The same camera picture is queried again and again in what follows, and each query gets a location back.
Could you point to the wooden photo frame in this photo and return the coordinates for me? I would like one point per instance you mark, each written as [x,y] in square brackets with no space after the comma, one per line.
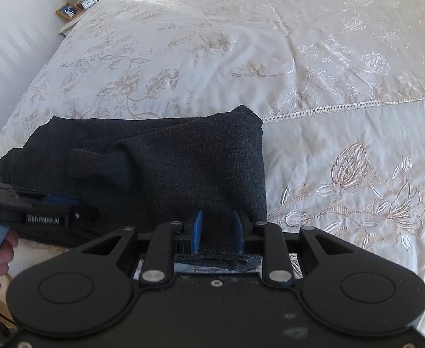
[68,11]

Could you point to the small alarm clock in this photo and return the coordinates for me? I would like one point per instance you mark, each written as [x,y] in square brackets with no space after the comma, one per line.
[87,2]

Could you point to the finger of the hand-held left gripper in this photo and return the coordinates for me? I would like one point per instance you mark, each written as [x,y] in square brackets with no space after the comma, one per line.
[58,200]

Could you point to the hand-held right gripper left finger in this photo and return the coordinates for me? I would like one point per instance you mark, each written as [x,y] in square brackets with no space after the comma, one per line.
[197,232]

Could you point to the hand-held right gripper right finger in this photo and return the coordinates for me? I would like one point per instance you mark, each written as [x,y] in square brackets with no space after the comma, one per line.
[238,232]

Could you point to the dark grey pants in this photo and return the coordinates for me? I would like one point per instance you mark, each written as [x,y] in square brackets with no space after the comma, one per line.
[161,159]

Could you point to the white embroidered bedspread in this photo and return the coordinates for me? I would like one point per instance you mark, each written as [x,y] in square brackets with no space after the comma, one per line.
[306,79]

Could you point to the white nightstand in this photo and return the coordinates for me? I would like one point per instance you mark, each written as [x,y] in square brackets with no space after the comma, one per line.
[76,21]

